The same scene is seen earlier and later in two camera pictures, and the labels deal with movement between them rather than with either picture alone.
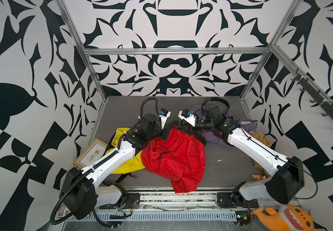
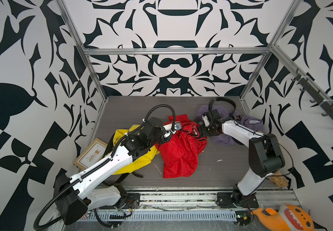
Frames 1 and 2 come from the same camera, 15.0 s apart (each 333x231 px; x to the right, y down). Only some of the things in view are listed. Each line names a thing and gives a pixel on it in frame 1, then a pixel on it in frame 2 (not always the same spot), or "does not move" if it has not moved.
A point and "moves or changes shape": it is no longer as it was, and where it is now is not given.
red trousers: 179,156 moves or changes shape
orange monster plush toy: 288,218 does not move
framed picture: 94,151 does not move
